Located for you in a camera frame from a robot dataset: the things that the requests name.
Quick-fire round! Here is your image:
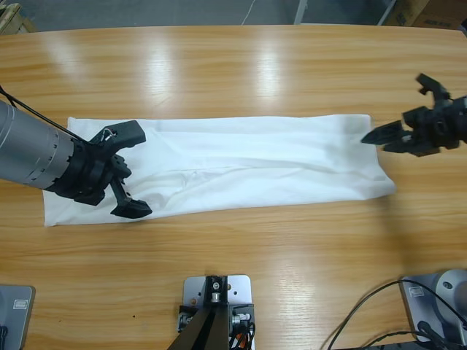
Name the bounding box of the white t-shirt with black logo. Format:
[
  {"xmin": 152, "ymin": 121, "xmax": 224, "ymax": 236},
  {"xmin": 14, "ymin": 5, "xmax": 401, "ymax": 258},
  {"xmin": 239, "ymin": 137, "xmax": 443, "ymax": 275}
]
[{"xmin": 42, "ymin": 113, "xmax": 398, "ymax": 228}]

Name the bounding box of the black plug with cable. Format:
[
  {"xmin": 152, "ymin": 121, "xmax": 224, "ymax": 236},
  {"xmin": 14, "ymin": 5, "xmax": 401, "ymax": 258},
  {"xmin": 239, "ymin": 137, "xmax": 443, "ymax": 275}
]
[{"xmin": 417, "ymin": 319, "xmax": 452, "ymax": 346}]

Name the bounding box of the tan cardboard box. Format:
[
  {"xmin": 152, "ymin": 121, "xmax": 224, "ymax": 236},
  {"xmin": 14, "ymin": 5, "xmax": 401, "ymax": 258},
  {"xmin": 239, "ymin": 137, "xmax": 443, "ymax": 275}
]
[{"xmin": 386, "ymin": 0, "xmax": 431, "ymax": 27}]

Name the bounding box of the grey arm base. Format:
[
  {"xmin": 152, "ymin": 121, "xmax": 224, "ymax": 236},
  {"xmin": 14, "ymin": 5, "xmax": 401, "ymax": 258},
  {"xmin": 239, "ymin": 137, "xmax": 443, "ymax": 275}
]
[
  {"xmin": 0, "ymin": 285, "xmax": 36, "ymax": 350},
  {"xmin": 399, "ymin": 268, "xmax": 467, "ymax": 346}
]

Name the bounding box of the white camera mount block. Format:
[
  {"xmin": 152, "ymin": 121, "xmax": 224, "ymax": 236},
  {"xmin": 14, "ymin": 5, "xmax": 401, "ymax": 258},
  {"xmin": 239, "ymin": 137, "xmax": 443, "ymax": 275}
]
[{"xmin": 182, "ymin": 275, "xmax": 255, "ymax": 350}]

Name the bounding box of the wooden pallet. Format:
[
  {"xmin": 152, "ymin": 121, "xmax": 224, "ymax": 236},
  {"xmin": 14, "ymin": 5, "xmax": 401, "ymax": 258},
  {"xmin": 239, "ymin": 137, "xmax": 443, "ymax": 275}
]
[{"xmin": 0, "ymin": 2, "xmax": 36, "ymax": 36}]

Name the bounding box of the white metal frame leg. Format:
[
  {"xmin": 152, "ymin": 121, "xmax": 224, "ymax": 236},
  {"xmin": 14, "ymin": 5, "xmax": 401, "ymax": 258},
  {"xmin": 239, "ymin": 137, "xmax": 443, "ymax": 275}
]
[
  {"xmin": 293, "ymin": 0, "xmax": 311, "ymax": 25},
  {"xmin": 377, "ymin": 0, "xmax": 398, "ymax": 26}
]

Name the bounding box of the thin white floor cable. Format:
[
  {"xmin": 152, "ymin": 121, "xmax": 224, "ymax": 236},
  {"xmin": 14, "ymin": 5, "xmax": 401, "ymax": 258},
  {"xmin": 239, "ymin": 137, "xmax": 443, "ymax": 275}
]
[{"xmin": 242, "ymin": 0, "xmax": 257, "ymax": 25}]

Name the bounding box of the long black base cable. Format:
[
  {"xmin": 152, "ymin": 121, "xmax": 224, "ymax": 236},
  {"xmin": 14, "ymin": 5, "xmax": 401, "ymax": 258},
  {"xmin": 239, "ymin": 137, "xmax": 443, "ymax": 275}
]
[{"xmin": 326, "ymin": 279, "xmax": 467, "ymax": 350}]

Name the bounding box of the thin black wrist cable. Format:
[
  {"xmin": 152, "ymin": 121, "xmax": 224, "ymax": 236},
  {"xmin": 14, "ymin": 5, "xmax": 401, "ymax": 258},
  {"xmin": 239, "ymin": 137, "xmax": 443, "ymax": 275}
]
[{"xmin": 0, "ymin": 85, "xmax": 88, "ymax": 144}]

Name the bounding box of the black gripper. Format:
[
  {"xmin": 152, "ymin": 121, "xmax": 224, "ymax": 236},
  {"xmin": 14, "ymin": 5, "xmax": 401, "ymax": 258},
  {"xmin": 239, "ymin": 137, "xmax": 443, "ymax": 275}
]
[
  {"xmin": 43, "ymin": 141, "xmax": 153, "ymax": 220},
  {"xmin": 360, "ymin": 96, "xmax": 467, "ymax": 158}
]

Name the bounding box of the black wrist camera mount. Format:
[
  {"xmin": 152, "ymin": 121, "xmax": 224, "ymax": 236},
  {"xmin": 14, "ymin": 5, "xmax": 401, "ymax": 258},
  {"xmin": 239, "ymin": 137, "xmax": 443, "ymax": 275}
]
[
  {"xmin": 89, "ymin": 120, "xmax": 147, "ymax": 155},
  {"xmin": 416, "ymin": 72, "xmax": 454, "ymax": 104}
]

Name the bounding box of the dark camera post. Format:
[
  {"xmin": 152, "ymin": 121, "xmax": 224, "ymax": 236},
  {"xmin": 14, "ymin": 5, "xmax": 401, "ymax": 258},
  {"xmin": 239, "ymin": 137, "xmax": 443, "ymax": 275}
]
[{"xmin": 170, "ymin": 275, "xmax": 234, "ymax": 350}]

